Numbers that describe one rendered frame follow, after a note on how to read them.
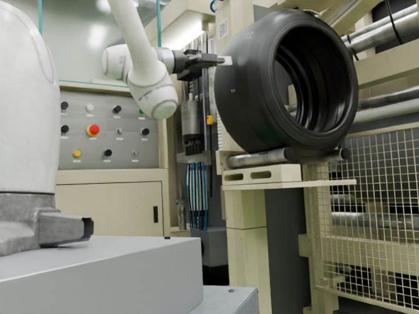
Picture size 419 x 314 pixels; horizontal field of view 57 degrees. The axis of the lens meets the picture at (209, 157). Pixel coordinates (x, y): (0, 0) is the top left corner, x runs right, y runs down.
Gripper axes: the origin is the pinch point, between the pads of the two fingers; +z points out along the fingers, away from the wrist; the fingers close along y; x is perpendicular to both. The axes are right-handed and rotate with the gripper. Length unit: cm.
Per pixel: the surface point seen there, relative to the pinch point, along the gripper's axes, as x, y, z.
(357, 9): -19, -6, 69
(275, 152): 34.0, -6.1, 11.0
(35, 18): -385, 904, 113
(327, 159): 40, -3, 39
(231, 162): 35.0, 20.8, 10.8
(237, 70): 4.1, -3.2, 3.4
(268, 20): -11.4, -8.6, 15.9
